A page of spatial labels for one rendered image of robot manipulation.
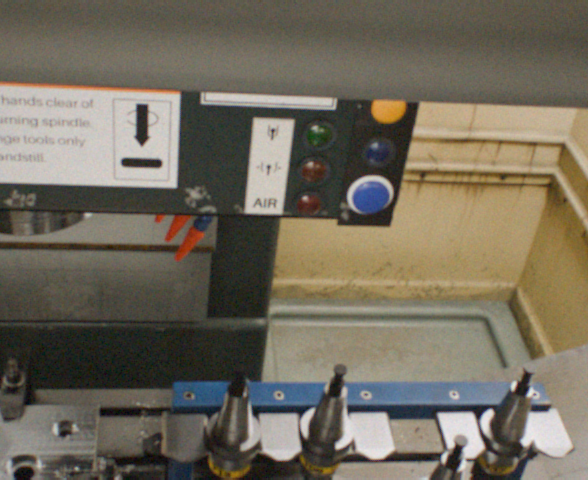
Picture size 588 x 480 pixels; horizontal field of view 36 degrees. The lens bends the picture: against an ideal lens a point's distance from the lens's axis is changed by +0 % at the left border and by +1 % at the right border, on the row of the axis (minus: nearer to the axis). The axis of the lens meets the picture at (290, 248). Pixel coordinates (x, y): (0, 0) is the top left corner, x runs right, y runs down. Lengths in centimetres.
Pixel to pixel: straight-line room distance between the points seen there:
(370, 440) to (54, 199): 54
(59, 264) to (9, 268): 8
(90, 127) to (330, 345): 150
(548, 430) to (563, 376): 69
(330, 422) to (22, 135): 53
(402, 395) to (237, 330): 63
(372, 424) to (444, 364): 104
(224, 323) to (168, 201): 101
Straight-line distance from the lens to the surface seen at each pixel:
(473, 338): 224
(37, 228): 90
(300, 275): 214
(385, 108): 68
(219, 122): 68
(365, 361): 211
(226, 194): 71
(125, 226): 153
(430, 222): 210
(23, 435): 139
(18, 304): 166
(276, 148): 69
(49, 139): 69
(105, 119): 68
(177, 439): 107
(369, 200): 72
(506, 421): 112
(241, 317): 172
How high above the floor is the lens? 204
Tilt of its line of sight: 38 degrees down
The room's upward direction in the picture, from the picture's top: 8 degrees clockwise
